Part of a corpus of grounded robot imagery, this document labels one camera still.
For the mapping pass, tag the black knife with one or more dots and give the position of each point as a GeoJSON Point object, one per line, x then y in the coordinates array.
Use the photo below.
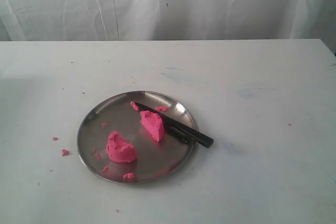
{"type": "Point", "coordinates": [199, 137]}

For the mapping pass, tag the cut pink dough piece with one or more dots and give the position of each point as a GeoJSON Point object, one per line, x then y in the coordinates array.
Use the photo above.
{"type": "Point", "coordinates": [153, 123]}

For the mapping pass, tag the round steel plate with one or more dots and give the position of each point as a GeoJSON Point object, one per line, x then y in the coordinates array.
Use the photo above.
{"type": "Point", "coordinates": [154, 159]}

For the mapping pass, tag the pink sand crumb large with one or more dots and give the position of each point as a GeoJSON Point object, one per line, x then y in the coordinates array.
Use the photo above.
{"type": "Point", "coordinates": [65, 152]}

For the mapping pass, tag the white backdrop curtain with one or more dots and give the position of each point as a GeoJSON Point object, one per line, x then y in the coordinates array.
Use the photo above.
{"type": "Point", "coordinates": [167, 19]}

